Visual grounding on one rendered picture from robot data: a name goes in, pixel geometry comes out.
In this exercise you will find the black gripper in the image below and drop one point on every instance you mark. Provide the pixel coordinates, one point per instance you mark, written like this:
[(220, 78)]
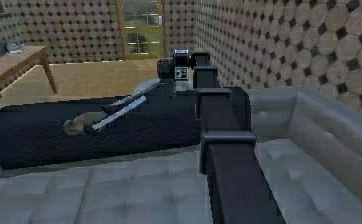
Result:
[(165, 68)]

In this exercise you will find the brown oil lamp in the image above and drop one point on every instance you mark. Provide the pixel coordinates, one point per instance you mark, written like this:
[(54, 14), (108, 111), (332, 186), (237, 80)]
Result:
[(76, 125)]

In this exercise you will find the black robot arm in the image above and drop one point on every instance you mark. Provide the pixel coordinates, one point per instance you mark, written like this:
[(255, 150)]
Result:
[(235, 173)]

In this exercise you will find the grey tufted sofa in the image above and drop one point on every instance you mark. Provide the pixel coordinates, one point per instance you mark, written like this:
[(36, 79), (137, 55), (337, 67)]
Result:
[(305, 156)]

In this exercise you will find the yellow framed window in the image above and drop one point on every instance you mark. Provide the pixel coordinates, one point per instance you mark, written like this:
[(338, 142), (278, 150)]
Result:
[(141, 30)]

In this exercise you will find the black bolster cushion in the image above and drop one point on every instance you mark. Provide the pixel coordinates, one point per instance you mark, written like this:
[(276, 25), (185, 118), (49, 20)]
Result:
[(39, 140)]

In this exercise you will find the brown wooden table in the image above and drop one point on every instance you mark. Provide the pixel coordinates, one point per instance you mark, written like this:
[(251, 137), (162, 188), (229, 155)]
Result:
[(12, 61)]

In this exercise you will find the clear glass dish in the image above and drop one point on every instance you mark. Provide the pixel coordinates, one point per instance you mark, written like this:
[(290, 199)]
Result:
[(15, 47)]

